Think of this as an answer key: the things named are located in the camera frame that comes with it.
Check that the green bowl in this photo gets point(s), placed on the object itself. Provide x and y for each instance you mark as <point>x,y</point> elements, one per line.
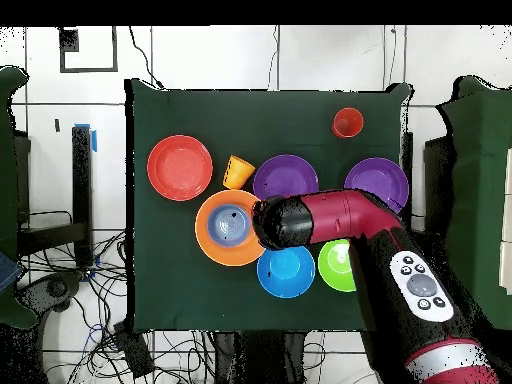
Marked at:
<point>334,272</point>

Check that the purple bowl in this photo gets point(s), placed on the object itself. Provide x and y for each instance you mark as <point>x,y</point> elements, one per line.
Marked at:
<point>286,176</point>
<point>376,176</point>

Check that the blue tape strip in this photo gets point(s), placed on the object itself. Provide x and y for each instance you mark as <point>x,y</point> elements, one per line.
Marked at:
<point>94,142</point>

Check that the black power brick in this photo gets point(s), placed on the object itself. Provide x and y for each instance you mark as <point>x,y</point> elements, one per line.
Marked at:
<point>134,350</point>

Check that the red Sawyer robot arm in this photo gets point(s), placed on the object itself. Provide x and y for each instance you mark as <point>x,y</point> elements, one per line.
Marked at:
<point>340,216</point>

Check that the black metal stand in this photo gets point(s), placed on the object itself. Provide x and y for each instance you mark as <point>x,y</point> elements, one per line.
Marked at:
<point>82,192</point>

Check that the green cloth side table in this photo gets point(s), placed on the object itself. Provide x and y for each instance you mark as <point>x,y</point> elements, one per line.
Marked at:
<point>8,200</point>
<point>480,180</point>

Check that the orange cup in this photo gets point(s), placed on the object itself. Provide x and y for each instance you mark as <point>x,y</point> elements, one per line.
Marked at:
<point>238,172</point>

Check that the large orange bowl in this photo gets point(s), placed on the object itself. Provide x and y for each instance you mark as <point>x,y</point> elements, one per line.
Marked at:
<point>202,236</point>

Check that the red shallow bowl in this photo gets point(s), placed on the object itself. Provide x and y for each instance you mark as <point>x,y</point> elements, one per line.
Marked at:
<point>180,167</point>

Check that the dark green tablecloth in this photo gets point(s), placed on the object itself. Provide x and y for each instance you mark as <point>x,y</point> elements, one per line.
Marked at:
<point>260,132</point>

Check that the white box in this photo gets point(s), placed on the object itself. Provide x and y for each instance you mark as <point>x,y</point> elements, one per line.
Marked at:
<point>507,260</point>

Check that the black pedestal leg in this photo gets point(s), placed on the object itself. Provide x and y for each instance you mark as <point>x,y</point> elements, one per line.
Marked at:
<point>56,288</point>

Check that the red cup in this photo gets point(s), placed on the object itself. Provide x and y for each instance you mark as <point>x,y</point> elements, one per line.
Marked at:
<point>348,122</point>

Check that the small translucent blue bowl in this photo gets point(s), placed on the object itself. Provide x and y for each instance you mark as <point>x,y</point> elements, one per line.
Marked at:
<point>224,224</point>

